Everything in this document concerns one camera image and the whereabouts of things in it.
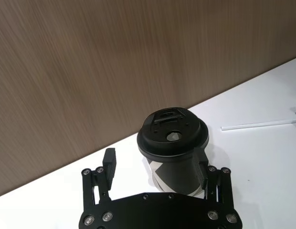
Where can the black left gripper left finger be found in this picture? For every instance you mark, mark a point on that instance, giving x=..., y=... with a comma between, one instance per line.
x=110, y=167

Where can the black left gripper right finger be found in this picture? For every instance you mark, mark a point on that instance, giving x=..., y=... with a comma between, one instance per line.
x=202, y=174

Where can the white drinking straw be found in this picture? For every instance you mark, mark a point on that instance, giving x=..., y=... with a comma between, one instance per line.
x=255, y=125

